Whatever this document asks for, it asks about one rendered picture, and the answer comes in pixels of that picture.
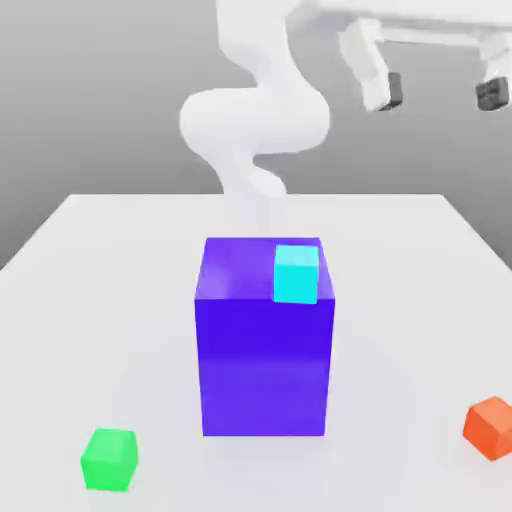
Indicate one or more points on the small cyan cube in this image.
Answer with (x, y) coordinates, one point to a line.
(296, 280)

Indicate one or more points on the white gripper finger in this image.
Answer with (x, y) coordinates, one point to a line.
(370, 64)
(492, 94)

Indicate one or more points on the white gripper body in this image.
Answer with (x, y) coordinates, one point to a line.
(420, 16)

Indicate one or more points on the small green cube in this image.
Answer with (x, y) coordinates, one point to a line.
(108, 460)

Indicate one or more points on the small orange cube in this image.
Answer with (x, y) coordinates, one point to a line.
(490, 428)

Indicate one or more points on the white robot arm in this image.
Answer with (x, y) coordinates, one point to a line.
(256, 120)

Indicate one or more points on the large purple box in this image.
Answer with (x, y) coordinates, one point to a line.
(264, 368)

